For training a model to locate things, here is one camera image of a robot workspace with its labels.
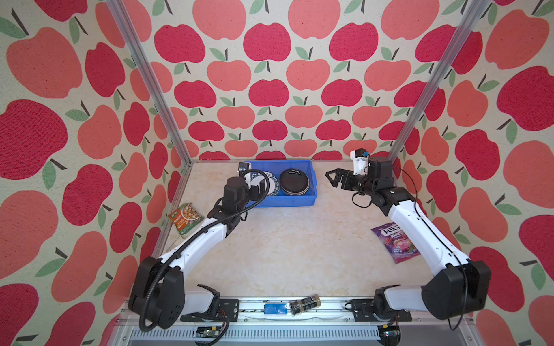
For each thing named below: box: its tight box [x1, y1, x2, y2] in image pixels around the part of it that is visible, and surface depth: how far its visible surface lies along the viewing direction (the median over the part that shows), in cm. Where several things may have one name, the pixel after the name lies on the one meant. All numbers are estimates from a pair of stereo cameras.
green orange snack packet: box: [168, 202, 205, 235], surface depth 98 cm
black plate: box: [279, 168, 310, 197], surface depth 110 cm
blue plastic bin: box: [250, 160, 318, 208], surface depth 108 cm
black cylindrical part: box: [289, 294, 322, 316], surface depth 75 cm
